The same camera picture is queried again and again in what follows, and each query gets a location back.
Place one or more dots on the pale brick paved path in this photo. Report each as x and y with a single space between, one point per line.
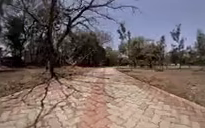
113 100

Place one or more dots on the dry brown grass ground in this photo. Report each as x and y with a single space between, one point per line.
186 83
13 81

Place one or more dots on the dense dark wood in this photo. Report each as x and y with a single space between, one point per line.
83 50

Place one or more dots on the bare branching tree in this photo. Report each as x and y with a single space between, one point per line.
51 50

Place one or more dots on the row of green trees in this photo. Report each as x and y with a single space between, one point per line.
146 53

